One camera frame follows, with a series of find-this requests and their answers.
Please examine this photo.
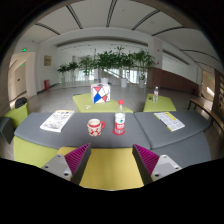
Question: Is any wall notice board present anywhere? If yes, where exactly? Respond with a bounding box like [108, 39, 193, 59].
[44, 55, 52, 66]

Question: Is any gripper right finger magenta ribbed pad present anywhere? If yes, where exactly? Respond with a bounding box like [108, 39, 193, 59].
[132, 144, 181, 185]

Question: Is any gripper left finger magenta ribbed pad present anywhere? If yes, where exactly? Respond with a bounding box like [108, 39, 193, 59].
[42, 143, 91, 185]

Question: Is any red fire extinguisher box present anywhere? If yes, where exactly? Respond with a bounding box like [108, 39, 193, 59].
[44, 80, 50, 90]

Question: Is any red round coaster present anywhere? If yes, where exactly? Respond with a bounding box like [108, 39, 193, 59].
[112, 128, 125, 136]

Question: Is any wooden bookshelf right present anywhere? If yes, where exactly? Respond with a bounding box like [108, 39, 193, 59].
[212, 71, 224, 121]

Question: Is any potted plant far left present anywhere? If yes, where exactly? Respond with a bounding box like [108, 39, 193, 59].
[58, 62, 78, 83]

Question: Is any large central potted plant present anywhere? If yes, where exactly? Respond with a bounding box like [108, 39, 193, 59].
[96, 46, 134, 80]

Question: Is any red and white mug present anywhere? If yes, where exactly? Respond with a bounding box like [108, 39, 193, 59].
[87, 118, 105, 137]

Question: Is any green chair on left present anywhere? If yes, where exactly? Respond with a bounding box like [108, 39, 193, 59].
[5, 103, 29, 128]

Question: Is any white red blue cube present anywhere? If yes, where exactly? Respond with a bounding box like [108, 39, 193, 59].
[91, 83, 111, 104]

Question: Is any far clear water bottle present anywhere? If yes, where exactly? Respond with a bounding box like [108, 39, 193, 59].
[153, 86, 159, 102]

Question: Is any potted plant right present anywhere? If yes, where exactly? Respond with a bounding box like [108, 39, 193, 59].
[134, 50, 155, 88]

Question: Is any magazine on left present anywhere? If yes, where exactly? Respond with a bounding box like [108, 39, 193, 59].
[40, 110, 74, 133]

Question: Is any wooden bench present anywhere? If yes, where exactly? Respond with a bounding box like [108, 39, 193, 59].
[188, 99, 224, 133]

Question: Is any black backpack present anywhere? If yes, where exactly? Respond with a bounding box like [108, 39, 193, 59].
[15, 97, 27, 108]

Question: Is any yellow booklet on right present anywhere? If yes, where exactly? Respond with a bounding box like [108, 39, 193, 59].
[155, 112, 185, 132]

